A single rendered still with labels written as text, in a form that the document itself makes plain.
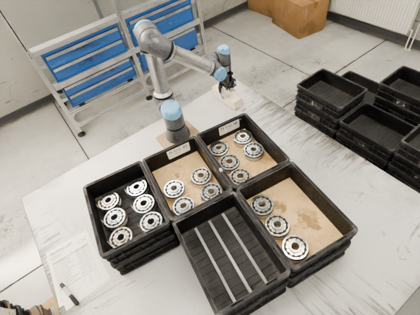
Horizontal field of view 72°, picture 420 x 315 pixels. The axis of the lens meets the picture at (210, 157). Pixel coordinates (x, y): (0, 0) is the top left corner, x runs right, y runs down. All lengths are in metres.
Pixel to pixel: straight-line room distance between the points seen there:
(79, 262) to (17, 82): 2.70
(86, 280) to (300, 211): 1.00
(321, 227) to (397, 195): 0.48
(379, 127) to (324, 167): 0.86
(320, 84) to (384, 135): 0.62
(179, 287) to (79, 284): 0.46
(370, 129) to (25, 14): 3.34
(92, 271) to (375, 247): 1.25
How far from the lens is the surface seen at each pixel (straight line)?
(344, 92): 2.48
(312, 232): 1.29
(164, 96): 1.73
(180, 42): 3.40
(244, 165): 1.46
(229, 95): 1.95
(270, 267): 1.22
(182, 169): 1.50
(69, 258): 1.62
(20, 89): 3.96
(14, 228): 2.95
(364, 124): 2.41
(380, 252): 1.47
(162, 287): 1.38
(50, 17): 3.76
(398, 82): 2.69
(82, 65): 3.03
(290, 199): 1.36
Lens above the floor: 1.97
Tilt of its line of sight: 49 degrees down
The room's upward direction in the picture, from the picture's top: 12 degrees counter-clockwise
